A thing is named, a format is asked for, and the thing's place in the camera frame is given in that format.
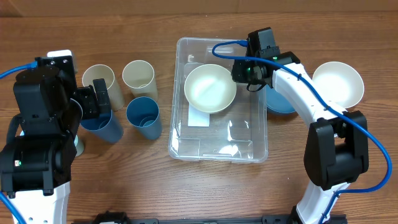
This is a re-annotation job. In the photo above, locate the tall beige cup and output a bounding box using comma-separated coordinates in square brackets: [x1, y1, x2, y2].
[82, 64, 125, 111]
[122, 60, 159, 101]

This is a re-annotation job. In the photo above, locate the dark blue bowl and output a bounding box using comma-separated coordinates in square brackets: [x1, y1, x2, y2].
[266, 85, 296, 115]

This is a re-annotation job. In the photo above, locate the cream bowl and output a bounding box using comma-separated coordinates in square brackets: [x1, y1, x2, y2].
[184, 64, 237, 114]
[312, 62, 364, 108]

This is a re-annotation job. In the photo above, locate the small mint green cup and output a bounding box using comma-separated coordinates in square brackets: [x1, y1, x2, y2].
[74, 135, 85, 157]

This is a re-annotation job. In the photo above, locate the clear plastic storage container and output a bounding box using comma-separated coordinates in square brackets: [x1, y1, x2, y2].
[169, 37, 268, 163]

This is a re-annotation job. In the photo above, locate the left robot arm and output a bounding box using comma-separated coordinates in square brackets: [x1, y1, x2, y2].
[1, 65, 111, 223]

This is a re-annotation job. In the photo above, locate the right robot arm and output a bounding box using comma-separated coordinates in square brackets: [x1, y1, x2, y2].
[232, 52, 369, 223]

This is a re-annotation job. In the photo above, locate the white label in container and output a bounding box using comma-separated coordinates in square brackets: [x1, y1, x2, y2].
[188, 105, 210, 128]

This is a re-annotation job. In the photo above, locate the tall blue cup left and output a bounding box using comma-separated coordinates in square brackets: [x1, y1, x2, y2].
[80, 111, 124, 144]

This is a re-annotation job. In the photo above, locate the tall blue cup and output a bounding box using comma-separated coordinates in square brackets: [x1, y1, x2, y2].
[126, 96, 162, 140]
[80, 111, 124, 144]

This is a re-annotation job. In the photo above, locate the tall blue cup right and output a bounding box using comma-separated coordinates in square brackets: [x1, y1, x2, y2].
[126, 96, 162, 140]

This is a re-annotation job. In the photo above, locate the left blue cable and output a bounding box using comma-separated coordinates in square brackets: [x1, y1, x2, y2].
[0, 61, 39, 224]

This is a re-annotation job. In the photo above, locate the blue cable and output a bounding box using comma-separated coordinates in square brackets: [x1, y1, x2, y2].
[0, 61, 39, 224]
[211, 39, 393, 224]

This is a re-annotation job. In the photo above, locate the right blue cable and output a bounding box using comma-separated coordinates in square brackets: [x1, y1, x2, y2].
[211, 39, 393, 224]

